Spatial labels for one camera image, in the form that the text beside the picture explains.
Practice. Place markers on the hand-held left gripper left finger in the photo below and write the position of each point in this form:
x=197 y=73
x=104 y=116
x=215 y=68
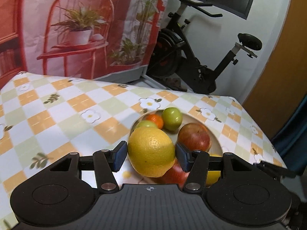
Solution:
x=121 y=155

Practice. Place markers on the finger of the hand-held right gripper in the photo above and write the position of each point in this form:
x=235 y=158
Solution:
x=280 y=170

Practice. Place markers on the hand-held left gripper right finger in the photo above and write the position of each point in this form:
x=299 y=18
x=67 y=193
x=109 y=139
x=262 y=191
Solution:
x=181 y=157

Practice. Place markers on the red apple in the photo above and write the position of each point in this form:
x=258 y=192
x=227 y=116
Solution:
x=194 y=136
x=175 y=175

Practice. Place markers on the yellow lemon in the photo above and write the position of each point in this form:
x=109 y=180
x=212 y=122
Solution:
x=151 y=151
x=213 y=176

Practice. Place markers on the beige plate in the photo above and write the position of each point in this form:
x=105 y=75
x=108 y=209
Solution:
x=214 y=140

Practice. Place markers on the green apple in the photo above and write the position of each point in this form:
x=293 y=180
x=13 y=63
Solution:
x=171 y=118
x=145 y=124

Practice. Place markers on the tangerine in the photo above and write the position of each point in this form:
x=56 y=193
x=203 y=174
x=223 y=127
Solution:
x=156 y=121

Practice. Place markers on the dark blue cloth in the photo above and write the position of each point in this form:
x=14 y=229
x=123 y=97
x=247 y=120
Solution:
x=292 y=136

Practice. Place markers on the checked floral tablecloth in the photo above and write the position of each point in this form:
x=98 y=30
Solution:
x=72 y=115

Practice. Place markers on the wooden door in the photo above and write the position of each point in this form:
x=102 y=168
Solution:
x=275 y=76

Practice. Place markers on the black exercise bike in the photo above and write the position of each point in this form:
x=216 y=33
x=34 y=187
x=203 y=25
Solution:
x=177 y=52

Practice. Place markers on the wall poster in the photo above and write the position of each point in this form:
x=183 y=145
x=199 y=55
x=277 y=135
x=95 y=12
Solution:
x=120 y=16

